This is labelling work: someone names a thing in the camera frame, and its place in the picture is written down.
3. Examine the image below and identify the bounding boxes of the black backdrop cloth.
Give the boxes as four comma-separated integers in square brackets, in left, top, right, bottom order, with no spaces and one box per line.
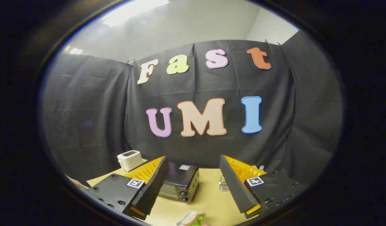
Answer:
[41,30,343,189]

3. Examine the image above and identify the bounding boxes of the black toaster oven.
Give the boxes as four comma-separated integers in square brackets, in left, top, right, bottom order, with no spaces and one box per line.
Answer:
[158,162,200,203]

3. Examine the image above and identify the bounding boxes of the clear glass jar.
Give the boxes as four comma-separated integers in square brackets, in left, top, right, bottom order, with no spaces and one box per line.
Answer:
[219,175,230,192]

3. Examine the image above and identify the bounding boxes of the white bread toaster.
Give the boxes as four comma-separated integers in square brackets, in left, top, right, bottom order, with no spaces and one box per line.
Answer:
[117,150,144,172]

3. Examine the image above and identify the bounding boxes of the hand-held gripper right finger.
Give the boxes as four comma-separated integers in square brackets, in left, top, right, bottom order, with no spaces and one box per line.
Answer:
[219,154,306,219]

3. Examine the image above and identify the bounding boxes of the white food tray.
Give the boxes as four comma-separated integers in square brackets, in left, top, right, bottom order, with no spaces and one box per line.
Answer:
[176,210,203,226]

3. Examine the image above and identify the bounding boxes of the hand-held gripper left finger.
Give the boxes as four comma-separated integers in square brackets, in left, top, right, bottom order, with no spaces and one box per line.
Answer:
[86,155,169,221]

